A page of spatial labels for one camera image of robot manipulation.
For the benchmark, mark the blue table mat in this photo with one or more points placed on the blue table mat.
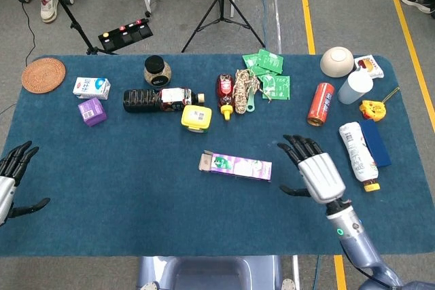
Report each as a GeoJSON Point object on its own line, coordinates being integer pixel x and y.
{"type": "Point", "coordinates": [190, 222]}

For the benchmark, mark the green plastic spoon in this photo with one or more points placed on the green plastic spoon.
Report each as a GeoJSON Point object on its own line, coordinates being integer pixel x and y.
{"type": "Point", "coordinates": [250, 106]}

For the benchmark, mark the black foot pedal board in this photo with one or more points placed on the black foot pedal board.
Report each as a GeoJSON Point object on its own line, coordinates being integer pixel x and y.
{"type": "Point", "coordinates": [125, 35]}

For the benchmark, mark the red drink can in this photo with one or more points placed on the red drink can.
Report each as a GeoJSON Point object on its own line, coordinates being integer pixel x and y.
{"type": "Point", "coordinates": [321, 103]}

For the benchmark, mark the black light stand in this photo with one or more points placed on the black light stand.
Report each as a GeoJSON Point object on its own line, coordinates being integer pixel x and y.
{"type": "Point", "coordinates": [92, 50]}

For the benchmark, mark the white blue milk carton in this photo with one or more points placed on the white blue milk carton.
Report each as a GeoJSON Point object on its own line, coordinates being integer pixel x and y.
{"type": "Point", "coordinates": [91, 88]}

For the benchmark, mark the yellow tape measure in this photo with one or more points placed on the yellow tape measure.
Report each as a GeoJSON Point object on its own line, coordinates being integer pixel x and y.
{"type": "Point", "coordinates": [373, 109]}

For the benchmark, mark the small purple box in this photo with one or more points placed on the small purple box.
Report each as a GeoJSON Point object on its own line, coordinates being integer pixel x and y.
{"type": "Point", "coordinates": [91, 111]}

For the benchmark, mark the white plastic cup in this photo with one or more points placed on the white plastic cup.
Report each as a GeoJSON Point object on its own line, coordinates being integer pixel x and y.
{"type": "Point", "coordinates": [355, 86]}

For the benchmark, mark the white red snack packet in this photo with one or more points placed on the white red snack packet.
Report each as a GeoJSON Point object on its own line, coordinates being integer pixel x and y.
{"type": "Point", "coordinates": [372, 66]}

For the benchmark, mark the beige bowl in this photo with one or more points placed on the beige bowl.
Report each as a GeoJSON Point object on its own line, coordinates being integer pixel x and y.
{"type": "Point", "coordinates": [336, 62]}

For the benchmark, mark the yellow lidded container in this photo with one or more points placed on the yellow lidded container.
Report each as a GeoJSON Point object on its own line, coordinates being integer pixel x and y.
{"type": "Point", "coordinates": [196, 117]}

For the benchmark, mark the dark soy sauce bottle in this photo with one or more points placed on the dark soy sauce bottle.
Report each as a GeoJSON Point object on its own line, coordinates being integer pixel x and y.
{"type": "Point", "coordinates": [142, 100]}

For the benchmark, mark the glass jar black lid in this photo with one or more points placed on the glass jar black lid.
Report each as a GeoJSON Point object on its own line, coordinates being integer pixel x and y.
{"type": "Point", "coordinates": [157, 72]}

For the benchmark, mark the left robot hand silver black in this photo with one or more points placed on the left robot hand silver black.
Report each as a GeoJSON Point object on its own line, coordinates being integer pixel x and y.
{"type": "Point", "coordinates": [7, 195]}

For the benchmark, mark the white drink bottle yellow cap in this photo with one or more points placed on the white drink bottle yellow cap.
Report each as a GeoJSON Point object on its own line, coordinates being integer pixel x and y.
{"type": "Point", "coordinates": [357, 154]}

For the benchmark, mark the dark blue rectangular block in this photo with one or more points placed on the dark blue rectangular block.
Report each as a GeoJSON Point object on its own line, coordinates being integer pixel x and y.
{"type": "Point", "coordinates": [375, 144]}

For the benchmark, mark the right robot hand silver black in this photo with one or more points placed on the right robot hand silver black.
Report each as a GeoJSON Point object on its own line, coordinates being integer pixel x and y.
{"type": "Point", "coordinates": [321, 178]}

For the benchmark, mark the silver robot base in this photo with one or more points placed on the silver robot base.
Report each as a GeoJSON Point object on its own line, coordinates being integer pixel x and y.
{"type": "Point", "coordinates": [210, 273]}

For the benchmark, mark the red sauce bottle yellow cap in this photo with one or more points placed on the red sauce bottle yellow cap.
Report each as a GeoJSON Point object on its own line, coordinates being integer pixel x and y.
{"type": "Point", "coordinates": [225, 89]}

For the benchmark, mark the white red sneaker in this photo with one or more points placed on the white red sneaker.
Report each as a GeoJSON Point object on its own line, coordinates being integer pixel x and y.
{"type": "Point", "coordinates": [49, 6]}

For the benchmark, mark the purple toothpaste carton box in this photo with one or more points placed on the purple toothpaste carton box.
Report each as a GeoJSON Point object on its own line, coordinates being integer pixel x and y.
{"type": "Point", "coordinates": [241, 167]}

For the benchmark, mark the green tea sachet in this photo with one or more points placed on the green tea sachet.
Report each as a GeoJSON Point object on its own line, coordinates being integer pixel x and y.
{"type": "Point", "coordinates": [260, 74]}
{"type": "Point", "coordinates": [278, 88]}
{"type": "Point", "coordinates": [270, 60]}
{"type": "Point", "coordinates": [251, 60]}

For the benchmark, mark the round woven rattan coaster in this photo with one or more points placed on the round woven rattan coaster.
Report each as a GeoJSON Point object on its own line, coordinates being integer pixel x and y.
{"type": "Point", "coordinates": [43, 75]}

